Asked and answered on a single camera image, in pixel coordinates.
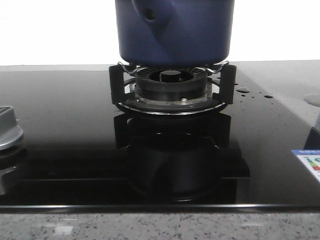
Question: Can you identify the dark blue cooking pot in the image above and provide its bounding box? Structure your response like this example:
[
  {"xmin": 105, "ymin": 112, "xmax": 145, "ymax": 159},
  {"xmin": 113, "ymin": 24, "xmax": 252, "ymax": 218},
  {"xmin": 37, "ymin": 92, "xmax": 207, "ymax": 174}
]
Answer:
[{"xmin": 115, "ymin": 0, "xmax": 235, "ymax": 67}]

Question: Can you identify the black pot support grate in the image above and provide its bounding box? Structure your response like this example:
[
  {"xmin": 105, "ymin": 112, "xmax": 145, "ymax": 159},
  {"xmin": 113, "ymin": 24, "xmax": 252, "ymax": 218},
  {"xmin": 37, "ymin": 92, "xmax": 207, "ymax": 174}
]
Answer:
[{"xmin": 108, "ymin": 61, "xmax": 237, "ymax": 116}]

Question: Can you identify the black gas stove burner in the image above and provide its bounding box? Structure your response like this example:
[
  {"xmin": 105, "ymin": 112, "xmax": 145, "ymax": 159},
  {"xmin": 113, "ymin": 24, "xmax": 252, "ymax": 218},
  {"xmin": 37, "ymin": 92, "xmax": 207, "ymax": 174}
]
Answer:
[{"xmin": 135, "ymin": 67, "xmax": 208, "ymax": 101}]

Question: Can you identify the black glass stove cooktop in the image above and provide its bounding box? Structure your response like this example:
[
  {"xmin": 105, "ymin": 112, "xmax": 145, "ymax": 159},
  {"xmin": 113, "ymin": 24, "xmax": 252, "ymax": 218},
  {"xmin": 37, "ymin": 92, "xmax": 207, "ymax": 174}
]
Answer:
[{"xmin": 0, "ymin": 67, "xmax": 320, "ymax": 213}]

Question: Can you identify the silver stove control knob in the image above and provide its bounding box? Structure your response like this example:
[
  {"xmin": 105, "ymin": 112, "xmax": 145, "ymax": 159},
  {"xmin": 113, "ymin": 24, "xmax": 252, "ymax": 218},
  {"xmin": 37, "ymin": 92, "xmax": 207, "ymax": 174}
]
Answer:
[{"xmin": 0, "ymin": 106, "xmax": 24, "ymax": 151}]

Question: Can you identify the energy rating label sticker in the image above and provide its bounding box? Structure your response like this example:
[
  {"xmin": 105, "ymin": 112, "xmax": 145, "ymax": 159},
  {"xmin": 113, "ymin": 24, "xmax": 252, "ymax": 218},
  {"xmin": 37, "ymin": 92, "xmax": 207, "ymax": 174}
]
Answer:
[{"xmin": 291, "ymin": 149, "xmax": 320, "ymax": 186}]

